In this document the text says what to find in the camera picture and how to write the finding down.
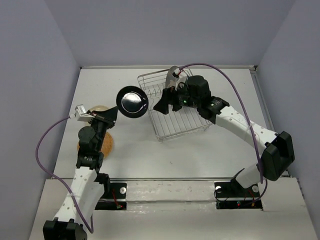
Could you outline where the steel wire dish rack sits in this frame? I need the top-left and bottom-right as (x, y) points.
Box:
(137, 68), (212, 142)

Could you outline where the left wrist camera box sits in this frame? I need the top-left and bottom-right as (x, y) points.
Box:
(69, 104), (94, 123)

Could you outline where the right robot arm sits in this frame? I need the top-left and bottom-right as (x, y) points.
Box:
(153, 73), (295, 196)

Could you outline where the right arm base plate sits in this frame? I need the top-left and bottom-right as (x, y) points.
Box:
(213, 181), (263, 210)

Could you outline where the cream plate with black mark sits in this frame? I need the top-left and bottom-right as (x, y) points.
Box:
(86, 105), (109, 126)

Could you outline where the grey deer plate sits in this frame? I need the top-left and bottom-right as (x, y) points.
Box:
(165, 65), (179, 90)

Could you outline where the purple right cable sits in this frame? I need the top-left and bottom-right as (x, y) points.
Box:
(178, 62), (268, 201)

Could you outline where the purple cable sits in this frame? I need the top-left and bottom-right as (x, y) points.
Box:
(178, 62), (268, 201)
(35, 114), (95, 234)

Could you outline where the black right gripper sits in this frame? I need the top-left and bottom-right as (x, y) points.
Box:
(153, 82), (201, 115)

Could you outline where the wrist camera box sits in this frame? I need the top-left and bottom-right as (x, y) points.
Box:
(172, 68), (189, 90)
(69, 104), (94, 123)

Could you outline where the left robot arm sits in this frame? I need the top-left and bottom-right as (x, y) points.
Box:
(42, 105), (118, 240)

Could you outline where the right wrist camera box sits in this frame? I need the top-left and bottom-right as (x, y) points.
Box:
(172, 68), (189, 90)

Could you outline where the black round plate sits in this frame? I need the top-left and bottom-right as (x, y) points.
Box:
(116, 85), (149, 119)

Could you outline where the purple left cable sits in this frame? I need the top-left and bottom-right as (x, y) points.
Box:
(35, 114), (95, 234)

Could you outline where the round bamboo wooden plate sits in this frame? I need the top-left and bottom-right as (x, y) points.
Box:
(76, 132), (116, 161)

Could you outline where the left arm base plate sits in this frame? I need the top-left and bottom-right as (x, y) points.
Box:
(95, 182), (127, 211)

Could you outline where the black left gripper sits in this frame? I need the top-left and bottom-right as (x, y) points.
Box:
(87, 106), (118, 151)

